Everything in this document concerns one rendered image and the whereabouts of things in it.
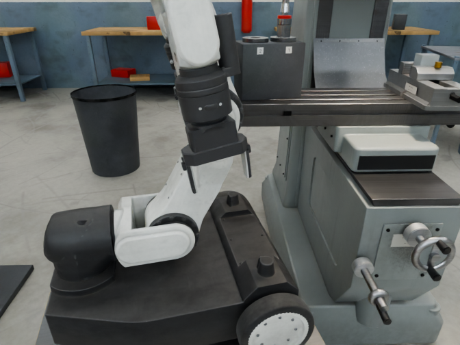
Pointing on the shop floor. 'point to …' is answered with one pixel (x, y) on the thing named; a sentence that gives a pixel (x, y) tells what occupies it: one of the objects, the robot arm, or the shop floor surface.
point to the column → (309, 17)
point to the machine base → (323, 307)
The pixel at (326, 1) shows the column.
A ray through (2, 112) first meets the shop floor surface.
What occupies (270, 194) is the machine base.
